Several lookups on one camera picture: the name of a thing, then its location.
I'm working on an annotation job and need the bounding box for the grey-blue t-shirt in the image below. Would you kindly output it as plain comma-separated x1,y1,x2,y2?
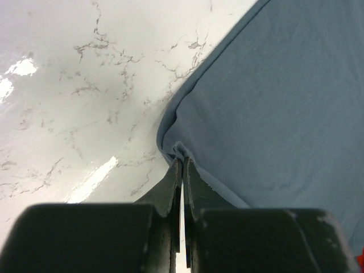
156,1,363,255

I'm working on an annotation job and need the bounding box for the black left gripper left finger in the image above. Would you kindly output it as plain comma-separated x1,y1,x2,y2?
1,159,182,272

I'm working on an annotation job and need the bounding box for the folded red t-shirt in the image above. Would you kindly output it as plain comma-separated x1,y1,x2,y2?
356,249,364,273

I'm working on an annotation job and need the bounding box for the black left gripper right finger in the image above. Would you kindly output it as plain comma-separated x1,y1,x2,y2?
183,158,360,272

